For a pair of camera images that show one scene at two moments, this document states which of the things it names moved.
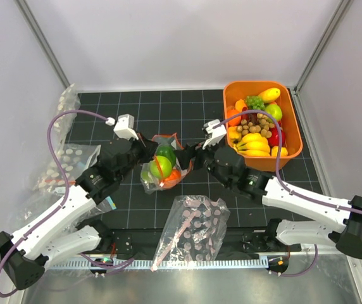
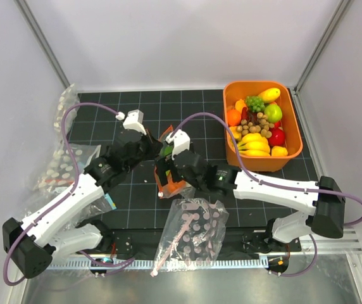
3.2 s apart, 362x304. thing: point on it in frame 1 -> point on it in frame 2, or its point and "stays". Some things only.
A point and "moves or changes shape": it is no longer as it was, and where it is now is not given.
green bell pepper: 168,151 stays
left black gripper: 147,146 stays
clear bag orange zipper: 164,172 moves or changes shape
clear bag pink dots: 194,231 stays
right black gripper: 189,151 -> 163,165
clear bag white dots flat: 77,158 stays
